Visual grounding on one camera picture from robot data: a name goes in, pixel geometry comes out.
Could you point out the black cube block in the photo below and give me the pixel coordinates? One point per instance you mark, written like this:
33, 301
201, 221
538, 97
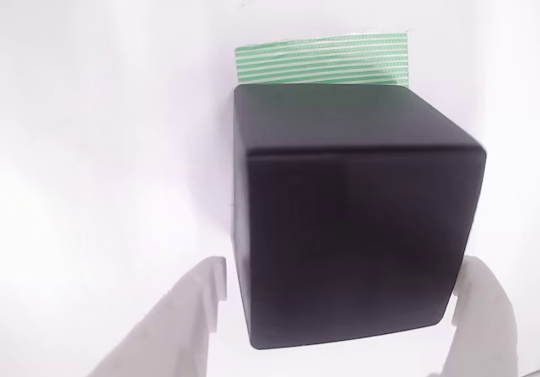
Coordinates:
350, 225

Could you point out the green striped square tape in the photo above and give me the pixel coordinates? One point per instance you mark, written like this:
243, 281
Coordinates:
320, 63

